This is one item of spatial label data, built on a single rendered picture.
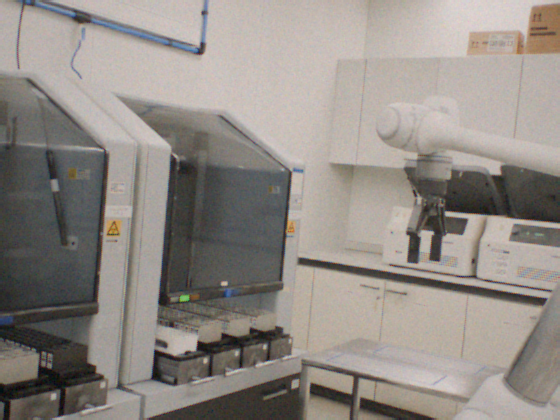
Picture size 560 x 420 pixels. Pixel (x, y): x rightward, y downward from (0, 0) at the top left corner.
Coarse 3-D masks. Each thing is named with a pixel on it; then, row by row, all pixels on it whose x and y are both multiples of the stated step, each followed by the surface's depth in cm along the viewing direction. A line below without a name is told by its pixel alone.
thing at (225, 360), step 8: (224, 344) 240; (232, 344) 239; (208, 352) 230; (216, 352) 230; (224, 352) 232; (232, 352) 235; (240, 352) 239; (216, 360) 229; (224, 360) 232; (232, 360) 236; (216, 368) 230; (224, 368) 233; (232, 368) 236; (224, 376) 227
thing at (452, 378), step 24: (312, 360) 226; (336, 360) 229; (360, 360) 232; (384, 360) 235; (408, 360) 238; (432, 360) 241; (456, 360) 245; (360, 384) 266; (408, 384) 211; (432, 384) 212; (456, 384) 214; (480, 384) 217
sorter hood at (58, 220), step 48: (0, 96) 191; (48, 96) 208; (0, 144) 169; (48, 144) 180; (96, 144) 195; (0, 192) 170; (48, 192) 181; (96, 192) 193; (0, 240) 172; (48, 240) 182; (96, 240) 195; (0, 288) 173; (48, 288) 184; (96, 288) 196
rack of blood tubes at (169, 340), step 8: (160, 328) 231; (168, 328) 233; (160, 336) 222; (168, 336) 222; (176, 336) 222; (184, 336) 223; (192, 336) 224; (160, 344) 234; (168, 344) 220; (176, 344) 219; (184, 344) 222; (192, 344) 225; (168, 352) 220; (176, 352) 219
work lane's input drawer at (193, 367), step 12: (156, 360) 221; (168, 360) 218; (180, 360) 216; (192, 360) 220; (204, 360) 224; (168, 372) 218; (180, 372) 216; (192, 372) 220; (204, 372) 225; (180, 384) 217; (192, 384) 215
